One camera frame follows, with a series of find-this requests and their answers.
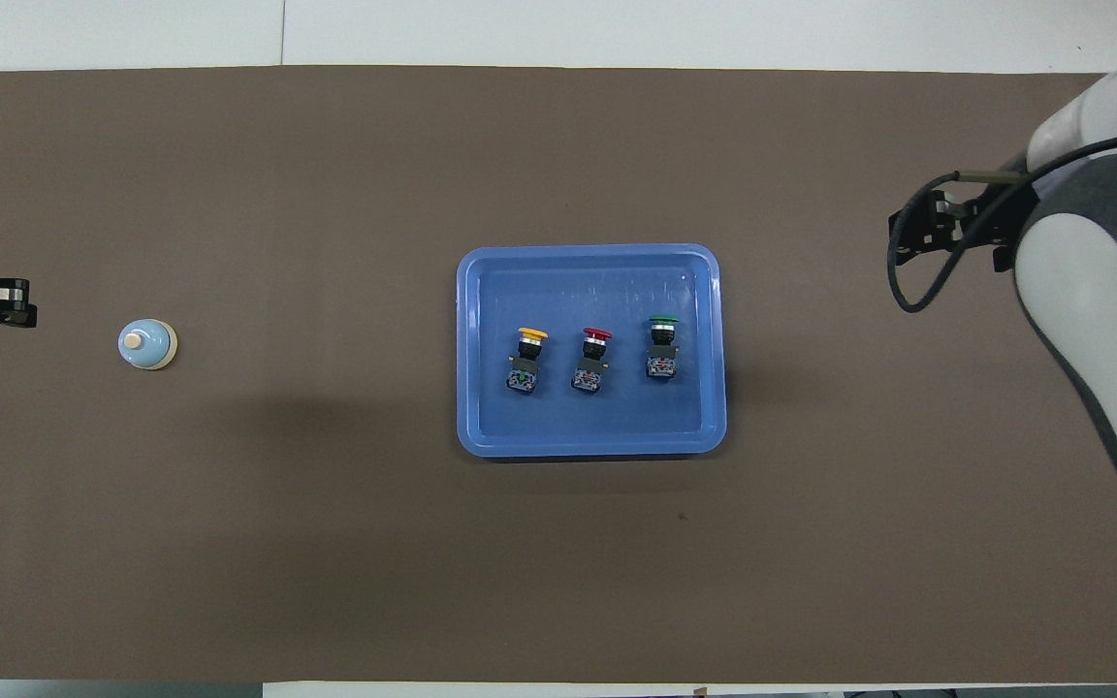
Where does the blue plastic tray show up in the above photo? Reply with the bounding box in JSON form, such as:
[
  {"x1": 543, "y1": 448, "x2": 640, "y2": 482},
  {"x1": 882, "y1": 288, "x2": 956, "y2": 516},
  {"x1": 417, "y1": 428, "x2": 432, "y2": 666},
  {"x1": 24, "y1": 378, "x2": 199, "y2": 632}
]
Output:
[{"x1": 456, "y1": 243, "x2": 728, "y2": 460}]

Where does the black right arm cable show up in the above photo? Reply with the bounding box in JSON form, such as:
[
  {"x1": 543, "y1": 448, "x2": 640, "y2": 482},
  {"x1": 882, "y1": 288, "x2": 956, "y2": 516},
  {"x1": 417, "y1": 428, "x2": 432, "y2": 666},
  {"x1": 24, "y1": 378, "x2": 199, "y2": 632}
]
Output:
[{"x1": 888, "y1": 131, "x2": 1117, "y2": 314}]

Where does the light blue desk bell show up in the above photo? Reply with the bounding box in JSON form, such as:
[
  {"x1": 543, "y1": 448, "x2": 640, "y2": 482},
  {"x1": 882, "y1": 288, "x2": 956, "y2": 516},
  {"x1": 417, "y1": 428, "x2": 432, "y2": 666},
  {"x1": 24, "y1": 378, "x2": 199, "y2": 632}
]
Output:
[{"x1": 117, "y1": 318, "x2": 178, "y2": 371}]

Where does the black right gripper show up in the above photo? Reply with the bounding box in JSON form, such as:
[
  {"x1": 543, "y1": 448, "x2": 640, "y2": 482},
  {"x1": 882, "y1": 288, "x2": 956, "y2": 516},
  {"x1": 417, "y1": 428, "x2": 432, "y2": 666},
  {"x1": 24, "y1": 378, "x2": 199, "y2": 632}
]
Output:
[{"x1": 890, "y1": 182, "x2": 1040, "y2": 274}]

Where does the red push button switch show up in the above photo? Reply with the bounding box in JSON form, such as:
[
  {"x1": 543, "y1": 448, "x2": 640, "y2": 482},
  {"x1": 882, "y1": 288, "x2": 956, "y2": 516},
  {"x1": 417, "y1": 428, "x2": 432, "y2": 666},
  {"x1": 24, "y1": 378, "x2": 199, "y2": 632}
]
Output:
[{"x1": 571, "y1": 328, "x2": 613, "y2": 394}]

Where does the yellow push button switch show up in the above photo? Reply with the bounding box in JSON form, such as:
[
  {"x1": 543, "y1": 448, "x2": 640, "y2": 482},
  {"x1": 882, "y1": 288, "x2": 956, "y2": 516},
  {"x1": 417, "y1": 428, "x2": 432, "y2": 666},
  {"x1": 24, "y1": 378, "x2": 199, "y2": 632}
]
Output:
[{"x1": 506, "y1": 327, "x2": 550, "y2": 397}]

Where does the brown table mat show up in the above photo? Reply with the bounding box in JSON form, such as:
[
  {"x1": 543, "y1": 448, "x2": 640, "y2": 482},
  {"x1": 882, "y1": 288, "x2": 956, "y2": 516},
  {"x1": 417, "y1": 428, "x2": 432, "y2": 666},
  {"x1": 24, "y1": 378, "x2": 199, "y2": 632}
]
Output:
[{"x1": 0, "y1": 65, "x2": 1117, "y2": 684}]

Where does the green push button switch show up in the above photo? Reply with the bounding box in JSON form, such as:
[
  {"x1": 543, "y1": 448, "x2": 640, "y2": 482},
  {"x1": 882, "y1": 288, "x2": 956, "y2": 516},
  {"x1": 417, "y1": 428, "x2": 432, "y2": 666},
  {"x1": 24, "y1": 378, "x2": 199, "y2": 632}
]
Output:
[{"x1": 644, "y1": 315, "x2": 682, "y2": 381}]

